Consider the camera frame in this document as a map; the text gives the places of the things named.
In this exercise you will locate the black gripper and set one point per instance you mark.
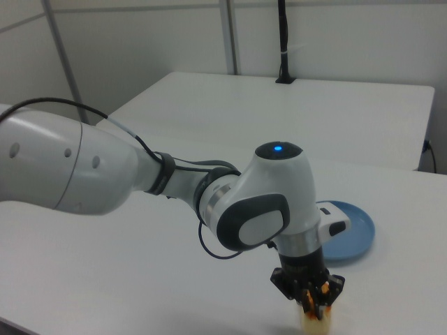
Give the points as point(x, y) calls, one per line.
point(302, 265)

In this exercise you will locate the bread roll with orange topping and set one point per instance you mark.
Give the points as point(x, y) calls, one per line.
point(316, 324)

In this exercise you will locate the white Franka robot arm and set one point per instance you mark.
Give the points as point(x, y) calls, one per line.
point(265, 195)

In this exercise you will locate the blue round plate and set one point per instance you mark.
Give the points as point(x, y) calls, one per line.
point(356, 237)

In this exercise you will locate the white neighbouring table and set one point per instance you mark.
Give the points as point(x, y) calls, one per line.
point(279, 111)

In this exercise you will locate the black camera pole with clamp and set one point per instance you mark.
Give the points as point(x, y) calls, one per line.
point(284, 42)

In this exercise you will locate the grey metal partition post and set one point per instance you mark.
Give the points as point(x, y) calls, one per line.
point(64, 59)
point(231, 35)

